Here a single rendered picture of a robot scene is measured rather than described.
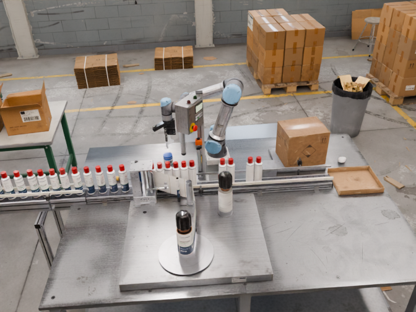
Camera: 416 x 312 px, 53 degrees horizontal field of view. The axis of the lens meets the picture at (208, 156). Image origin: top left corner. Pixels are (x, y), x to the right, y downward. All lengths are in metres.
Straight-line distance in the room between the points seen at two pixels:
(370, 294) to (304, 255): 0.84
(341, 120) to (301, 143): 2.15
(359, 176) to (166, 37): 5.58
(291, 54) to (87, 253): 4.26
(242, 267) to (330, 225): 0.66
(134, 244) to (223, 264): 0.53
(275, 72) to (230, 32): 2.28
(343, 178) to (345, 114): 2.05
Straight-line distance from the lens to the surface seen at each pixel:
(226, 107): 2.74
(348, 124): 5.07
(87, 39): 8.08
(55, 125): 3.99
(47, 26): 8.14
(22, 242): 4.03
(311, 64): 6.13
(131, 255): 2.39
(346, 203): 2.84
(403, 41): 5.95
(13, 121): 3.93
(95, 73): 6.54
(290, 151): 2.94
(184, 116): 2.51
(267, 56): 5.88
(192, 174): 2.71
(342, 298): 3.10
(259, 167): 2.73
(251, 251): 2.36
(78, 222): 2.75
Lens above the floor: 2.60
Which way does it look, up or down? 34 degrees down
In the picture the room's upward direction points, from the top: 2 degrees counter-clockwise
